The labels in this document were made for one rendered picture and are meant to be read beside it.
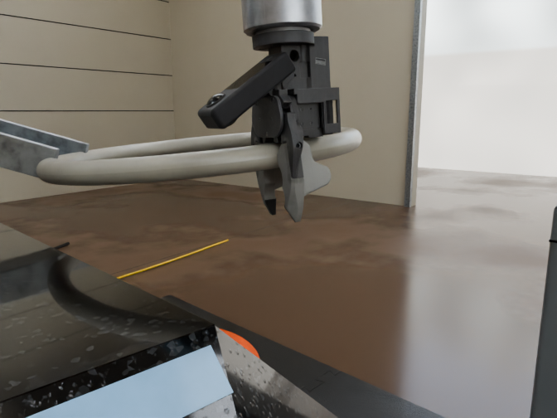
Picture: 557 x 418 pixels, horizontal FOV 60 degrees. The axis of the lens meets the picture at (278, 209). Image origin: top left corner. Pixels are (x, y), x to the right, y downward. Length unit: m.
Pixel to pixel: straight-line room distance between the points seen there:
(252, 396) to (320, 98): 0.33
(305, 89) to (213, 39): 6.33
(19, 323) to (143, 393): 0.13
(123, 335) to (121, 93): 6.54
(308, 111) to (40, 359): 0.37
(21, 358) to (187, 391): 0.11
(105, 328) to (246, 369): 0.11
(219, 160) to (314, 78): 0.15
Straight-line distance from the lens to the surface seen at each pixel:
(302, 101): 0.55
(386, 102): 5.36
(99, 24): 6.82
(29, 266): 0.58
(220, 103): 0.52
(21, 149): 0.82
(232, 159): 0.54
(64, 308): 0.45
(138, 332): 0.39
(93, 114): 6.64
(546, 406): 1.01
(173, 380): 0.36
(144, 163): 0.56
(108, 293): 0.47
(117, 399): 0.35
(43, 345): 0.39
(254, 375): 0.42
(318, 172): 0.56
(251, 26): 0.56
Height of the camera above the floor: 1.00
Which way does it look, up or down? 11 degrees down
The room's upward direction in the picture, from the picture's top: straight up
